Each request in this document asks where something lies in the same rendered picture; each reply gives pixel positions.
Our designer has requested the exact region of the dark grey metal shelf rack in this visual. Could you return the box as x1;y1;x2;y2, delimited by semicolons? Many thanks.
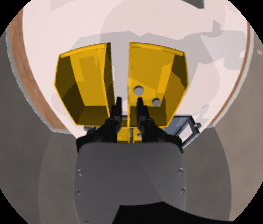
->
83;115;202;154

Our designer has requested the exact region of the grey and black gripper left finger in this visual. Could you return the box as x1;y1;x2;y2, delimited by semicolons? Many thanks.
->
76;97;122;152

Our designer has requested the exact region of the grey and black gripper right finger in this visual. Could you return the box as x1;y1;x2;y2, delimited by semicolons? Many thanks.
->
136;97;182;151

